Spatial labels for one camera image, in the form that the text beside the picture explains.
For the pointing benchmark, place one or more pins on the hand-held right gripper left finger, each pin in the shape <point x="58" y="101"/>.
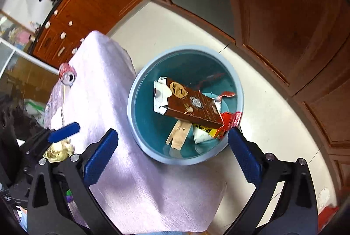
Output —
<point x="99" y="158"/>

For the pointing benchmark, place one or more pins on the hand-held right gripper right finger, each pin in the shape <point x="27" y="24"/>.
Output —
<point x="244" y="157"/>

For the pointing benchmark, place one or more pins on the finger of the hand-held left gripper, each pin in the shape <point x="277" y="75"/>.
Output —
<point x="64" y="131"/>

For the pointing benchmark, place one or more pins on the pale green leaf wrapper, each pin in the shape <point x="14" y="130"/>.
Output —
<point x="58" y="151"/>

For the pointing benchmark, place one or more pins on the red plastic bag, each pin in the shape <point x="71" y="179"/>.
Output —
<point x="229" y="121"/>

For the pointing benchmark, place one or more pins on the white paper cup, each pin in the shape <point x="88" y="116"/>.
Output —
<point x="201" y="138"/>

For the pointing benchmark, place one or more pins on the red soda can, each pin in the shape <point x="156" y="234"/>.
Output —
<point x="67" y="73"/>

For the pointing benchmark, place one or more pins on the teal trash bin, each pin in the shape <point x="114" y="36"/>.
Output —
<point x="147" y="114"/>

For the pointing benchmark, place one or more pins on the orange snack packet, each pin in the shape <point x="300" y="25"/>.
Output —
<point x="228" y="94"/>

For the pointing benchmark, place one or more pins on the beige paper wrapper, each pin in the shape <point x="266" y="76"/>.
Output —
<point x="179" y="132"/>

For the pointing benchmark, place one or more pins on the brown carton box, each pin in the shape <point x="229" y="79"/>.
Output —
<point x="191" y="106"/>

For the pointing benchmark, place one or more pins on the white foil packet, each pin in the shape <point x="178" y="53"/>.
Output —
<point x="158" y="92"/>

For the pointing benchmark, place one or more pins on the green white sack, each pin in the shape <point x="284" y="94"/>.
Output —
<point x="34" y="109"/>

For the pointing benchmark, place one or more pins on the white tablecloth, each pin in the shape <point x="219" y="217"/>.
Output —
<point x="109" y="81"/>

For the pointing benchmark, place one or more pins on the glass sliding door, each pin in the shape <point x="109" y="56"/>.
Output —
<point x="11" y="65"/>

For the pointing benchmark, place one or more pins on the shiny red bag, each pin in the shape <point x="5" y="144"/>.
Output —
<point x="326" y="221"/>

